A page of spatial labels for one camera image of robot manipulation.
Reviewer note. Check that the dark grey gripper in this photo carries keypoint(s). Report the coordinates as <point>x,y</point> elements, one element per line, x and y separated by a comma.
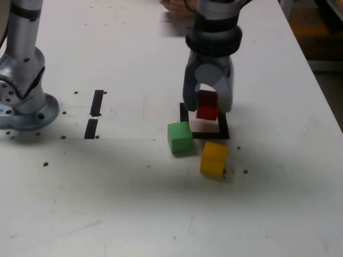
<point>211,59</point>

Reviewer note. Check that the red cube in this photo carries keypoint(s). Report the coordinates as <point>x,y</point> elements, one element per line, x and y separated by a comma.
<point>206,112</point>

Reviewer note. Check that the green cube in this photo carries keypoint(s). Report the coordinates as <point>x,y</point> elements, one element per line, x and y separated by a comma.
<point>180,139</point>

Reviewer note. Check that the yellow cube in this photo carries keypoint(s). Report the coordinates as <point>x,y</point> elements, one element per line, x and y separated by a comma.
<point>213,160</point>

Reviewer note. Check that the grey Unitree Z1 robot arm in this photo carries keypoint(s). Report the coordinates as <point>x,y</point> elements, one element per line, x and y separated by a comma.
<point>22,53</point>

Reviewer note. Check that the black tape square outline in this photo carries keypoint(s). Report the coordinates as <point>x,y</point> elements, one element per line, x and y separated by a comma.
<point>209,136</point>

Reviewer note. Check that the person's hand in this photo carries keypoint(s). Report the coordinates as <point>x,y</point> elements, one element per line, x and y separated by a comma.
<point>177,6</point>

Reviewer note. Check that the black tape strip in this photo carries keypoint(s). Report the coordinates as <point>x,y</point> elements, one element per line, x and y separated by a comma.
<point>97,103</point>

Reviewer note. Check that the grey metal frame bar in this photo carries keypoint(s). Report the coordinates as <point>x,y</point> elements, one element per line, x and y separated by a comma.
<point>327,65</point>

